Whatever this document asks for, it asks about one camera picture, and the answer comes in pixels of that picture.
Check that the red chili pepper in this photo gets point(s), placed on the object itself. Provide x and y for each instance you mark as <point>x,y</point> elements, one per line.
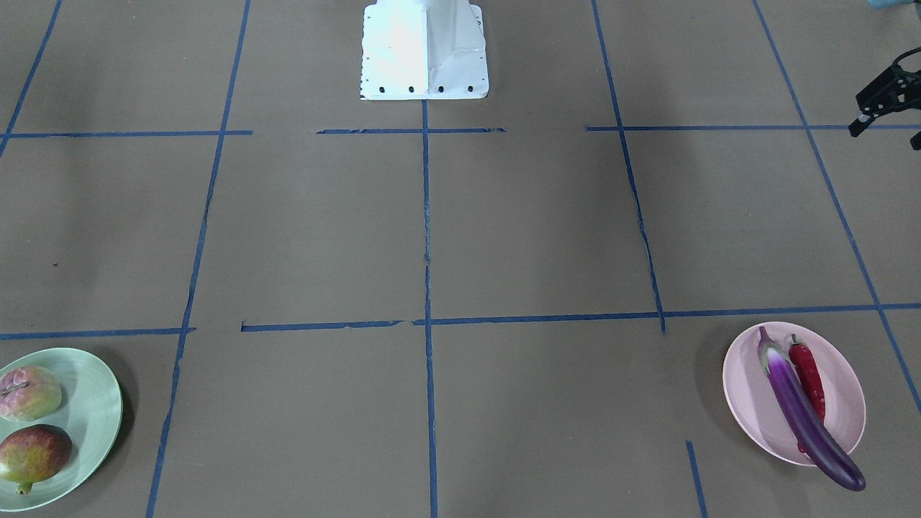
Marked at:
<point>807,370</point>

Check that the pink plate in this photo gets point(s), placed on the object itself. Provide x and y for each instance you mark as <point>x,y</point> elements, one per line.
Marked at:
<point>763,392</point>

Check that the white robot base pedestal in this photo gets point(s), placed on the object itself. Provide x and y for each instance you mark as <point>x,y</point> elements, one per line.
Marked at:
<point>423,50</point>

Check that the pink peach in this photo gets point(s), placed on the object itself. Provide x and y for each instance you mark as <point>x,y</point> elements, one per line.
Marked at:
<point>30,393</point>

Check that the green plate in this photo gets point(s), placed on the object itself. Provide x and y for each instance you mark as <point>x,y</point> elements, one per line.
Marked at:
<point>90,412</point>

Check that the purple eggplant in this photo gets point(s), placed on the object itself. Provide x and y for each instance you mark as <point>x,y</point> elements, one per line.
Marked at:
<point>803,421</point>

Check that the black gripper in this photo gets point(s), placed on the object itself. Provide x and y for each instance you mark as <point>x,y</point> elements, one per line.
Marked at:
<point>886,94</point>

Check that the red green pomegranate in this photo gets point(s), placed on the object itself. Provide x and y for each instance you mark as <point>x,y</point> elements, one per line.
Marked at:
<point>34,454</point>

